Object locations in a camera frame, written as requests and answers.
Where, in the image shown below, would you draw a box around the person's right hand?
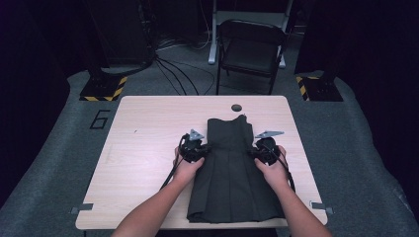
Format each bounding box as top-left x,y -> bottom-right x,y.
254,145 -> 292,193

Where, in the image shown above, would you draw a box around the dark curtain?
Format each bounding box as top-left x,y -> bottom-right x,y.
0,0 -> 83,205
294,0 -> 419,211

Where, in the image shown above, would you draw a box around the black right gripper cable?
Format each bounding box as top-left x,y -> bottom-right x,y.
266,141 -> 296,194

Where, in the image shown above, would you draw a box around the white metal desk frame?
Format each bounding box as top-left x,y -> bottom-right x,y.
208,0 -> 294,69

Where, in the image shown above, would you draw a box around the black folding chair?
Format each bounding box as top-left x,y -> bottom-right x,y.
215,19 -> 290,96

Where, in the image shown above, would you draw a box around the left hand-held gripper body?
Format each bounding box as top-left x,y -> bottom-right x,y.
179,128 -> 206,164

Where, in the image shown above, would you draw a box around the black pleated skirt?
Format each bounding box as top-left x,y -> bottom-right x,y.
186,114 -> 287,224

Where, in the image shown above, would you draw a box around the person's left hand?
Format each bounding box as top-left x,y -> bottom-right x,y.
172,146 -> 207,188

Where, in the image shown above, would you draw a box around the black stand base yellow stripes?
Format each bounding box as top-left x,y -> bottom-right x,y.
79,74 -> 128,103
294,75 -> 344,103

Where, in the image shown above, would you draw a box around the grey tape piece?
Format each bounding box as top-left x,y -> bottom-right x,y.
69,202 -> 95,215
309,200 -> 335,215

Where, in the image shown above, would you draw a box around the black equipment cabinet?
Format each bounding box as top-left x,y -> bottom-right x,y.
93,0 -> 155,67

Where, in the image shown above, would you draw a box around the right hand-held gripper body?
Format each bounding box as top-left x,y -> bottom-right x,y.
254,129 -> 286,166

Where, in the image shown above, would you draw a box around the bundle of black floor cables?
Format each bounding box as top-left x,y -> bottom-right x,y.
151,31 -> 216,97

